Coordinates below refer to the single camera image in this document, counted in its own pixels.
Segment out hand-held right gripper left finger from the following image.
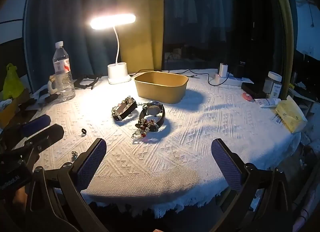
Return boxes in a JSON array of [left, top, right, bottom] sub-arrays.
[[25, 138, 110, 232]]

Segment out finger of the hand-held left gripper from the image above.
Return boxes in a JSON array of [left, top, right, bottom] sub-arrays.
[[24, 123, 66, 166], [0, 114, 52, 148]]

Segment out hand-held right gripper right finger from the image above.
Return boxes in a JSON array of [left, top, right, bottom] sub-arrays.
[[211, 138, 298, 232]]

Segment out beaded black bracelet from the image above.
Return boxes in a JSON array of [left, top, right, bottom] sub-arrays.
[[112, 95, 138, 121]]

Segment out red beaded bracelet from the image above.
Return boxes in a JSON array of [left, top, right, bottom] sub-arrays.
[[131, 117, 160, 143]]

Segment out black strap wristwatch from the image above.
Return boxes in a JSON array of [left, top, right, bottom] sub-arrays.
[[138, 101, 166, 132]]

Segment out yellow plastic container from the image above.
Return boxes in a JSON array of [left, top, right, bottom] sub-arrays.
[[134, 71, 189, 104]]

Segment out brown cardboard box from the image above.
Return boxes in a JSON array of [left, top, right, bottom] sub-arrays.
[[0, 90, 31, 128]]

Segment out small white figurine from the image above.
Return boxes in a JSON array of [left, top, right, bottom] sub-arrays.
[[47, 75, 59, 95]]

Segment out green plastic bag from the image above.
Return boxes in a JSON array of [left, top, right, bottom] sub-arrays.
[[2, 63, 25, 100]]

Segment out clear water bottle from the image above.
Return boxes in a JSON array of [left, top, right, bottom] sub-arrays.
[[52, 42, 76, 102]]

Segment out white textured tablecloth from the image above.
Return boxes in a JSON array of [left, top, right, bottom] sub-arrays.
[[32, 68, 302, 219]]

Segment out black eyeglasses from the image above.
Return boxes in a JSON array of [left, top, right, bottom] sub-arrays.
[[73, 73, 103, 90]]

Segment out white tube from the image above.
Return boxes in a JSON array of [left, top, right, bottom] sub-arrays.
[[254, 98, 282, 108]]

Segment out black rectangular case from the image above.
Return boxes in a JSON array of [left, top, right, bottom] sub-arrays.
[[241, 82, 268, 99]]

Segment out yellow tissue pack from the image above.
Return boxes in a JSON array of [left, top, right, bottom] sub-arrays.
[[275, 95, 308, 133]]

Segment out white power strip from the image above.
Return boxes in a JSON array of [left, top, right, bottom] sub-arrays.
[[209, 73, 254, 87]]

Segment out white desk lamp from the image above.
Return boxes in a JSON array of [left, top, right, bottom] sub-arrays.
[[90, 14, 137, 84]]

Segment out white lid clear jar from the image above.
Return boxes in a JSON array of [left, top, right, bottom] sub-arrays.
[[262, 71, 283, 99]]

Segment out white charger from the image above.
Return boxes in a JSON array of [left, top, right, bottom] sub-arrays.
[[219, 63, 229, 78]]

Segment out black power adapter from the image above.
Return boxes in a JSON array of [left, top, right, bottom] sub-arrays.
[[234, 60, 247, 78]]

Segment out blue curtain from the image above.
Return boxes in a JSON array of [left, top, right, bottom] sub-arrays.
[[24, 0, 119, 93]]

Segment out dark glass window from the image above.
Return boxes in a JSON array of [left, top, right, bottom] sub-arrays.
[[163, 0, 278, 71]]

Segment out yellow curtain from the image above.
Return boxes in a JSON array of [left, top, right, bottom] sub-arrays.
[[116, 0, 165, 73], [268, 0, 295, 99]]

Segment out black cable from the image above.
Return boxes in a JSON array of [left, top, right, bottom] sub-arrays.
[[129, 68, 218, 86]]

